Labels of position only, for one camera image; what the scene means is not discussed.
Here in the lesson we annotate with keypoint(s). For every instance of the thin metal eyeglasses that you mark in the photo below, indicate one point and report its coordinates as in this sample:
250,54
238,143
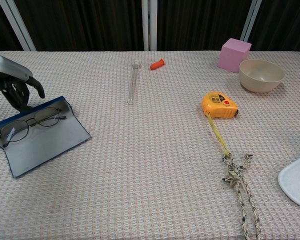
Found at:
27,122

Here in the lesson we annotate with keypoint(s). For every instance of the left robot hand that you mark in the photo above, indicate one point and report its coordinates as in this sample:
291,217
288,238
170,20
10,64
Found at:
7,67

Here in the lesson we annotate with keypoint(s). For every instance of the yellow tape measure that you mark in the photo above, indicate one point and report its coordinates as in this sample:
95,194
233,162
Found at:
218,106

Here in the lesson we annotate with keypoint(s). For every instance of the orange rubber finger cot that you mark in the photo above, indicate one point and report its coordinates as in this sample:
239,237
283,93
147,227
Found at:
157,65

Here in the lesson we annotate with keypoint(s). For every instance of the white slipper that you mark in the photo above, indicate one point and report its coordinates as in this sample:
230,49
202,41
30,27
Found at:
297,182

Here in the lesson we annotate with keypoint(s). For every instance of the pink foam cube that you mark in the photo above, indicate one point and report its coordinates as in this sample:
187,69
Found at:
231,56

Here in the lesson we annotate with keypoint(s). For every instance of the pink woven tablecloth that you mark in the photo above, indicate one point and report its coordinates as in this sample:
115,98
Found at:
145,162

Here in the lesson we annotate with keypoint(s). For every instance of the beige bowl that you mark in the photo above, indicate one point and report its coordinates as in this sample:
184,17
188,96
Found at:
261,81

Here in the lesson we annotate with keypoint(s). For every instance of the clear glass test tube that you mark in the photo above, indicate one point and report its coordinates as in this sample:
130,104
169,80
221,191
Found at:
133,82

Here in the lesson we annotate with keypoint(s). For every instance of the blue box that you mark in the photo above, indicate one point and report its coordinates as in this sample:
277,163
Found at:
45,147

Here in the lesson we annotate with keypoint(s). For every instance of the white frame post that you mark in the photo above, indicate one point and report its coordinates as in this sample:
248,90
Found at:
17,25
149,25
251,20

